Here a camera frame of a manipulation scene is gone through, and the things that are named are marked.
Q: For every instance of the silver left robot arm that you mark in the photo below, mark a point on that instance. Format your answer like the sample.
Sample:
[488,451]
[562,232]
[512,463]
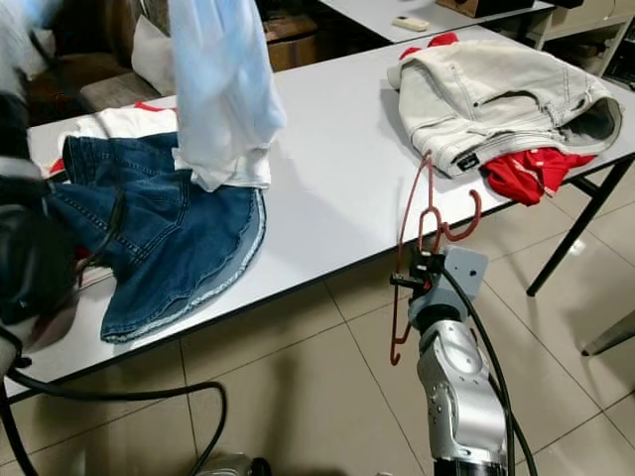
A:
[25,258]

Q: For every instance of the brown armchair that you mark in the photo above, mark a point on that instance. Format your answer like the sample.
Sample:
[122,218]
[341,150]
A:
[104,91]

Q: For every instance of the thin white shirt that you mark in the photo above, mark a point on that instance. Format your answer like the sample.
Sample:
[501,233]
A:
[223,99]

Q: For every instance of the grey robot foot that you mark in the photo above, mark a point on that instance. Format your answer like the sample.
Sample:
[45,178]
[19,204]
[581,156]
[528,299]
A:
[238,464]

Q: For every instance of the brown wooden box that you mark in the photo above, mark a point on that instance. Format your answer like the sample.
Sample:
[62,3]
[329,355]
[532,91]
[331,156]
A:
[476,6]

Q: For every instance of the blue denim skirt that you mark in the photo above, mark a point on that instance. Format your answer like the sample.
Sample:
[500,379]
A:
[179,258]

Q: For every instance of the light beige jeans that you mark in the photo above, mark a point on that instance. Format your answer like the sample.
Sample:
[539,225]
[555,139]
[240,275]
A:
[486,99]

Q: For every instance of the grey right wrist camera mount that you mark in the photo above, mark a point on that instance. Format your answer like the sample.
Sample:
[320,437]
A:
[464,273]

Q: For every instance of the white pillow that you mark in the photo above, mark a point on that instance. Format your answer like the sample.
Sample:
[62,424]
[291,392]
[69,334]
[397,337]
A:
[154,55]

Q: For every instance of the white and red garment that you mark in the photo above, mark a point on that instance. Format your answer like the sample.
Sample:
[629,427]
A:
[119,121]

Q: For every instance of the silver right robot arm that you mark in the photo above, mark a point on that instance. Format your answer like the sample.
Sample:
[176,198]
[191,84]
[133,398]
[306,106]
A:
[461,397]

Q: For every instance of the beige remote control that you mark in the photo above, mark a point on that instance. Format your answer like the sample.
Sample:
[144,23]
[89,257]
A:
[411,23]

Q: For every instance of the red plastic clothes hanger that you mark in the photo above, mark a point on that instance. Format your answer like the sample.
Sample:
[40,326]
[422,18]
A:
[464,236]

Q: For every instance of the black metal table leg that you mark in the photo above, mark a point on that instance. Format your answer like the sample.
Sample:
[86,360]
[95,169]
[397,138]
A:
[568,228]

